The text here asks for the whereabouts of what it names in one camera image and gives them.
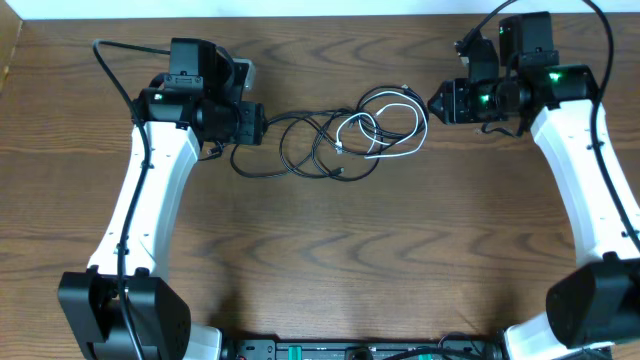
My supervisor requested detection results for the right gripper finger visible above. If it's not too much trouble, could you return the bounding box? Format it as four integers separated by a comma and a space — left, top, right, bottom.
428, 99, 444, 120
428, 90, 445, 106

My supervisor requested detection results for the white USB cable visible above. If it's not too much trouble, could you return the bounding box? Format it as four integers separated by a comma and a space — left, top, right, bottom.
334, 89, 430, 161

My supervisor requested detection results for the short black USB cable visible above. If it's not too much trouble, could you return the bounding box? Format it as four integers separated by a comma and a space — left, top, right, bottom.
311, 84, 430, 180

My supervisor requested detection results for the long black USB cable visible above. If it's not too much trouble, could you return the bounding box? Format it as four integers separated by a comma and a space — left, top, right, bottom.
229, 109, 391, 183

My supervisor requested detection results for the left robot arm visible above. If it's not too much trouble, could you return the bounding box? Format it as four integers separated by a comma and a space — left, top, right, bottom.
57, 38, 266, 359

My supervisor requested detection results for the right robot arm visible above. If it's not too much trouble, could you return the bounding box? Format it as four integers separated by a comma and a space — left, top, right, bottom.
428, 12, 639, 359

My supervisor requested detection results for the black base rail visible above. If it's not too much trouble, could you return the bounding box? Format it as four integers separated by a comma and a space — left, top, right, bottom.
219, 333, 510, 360

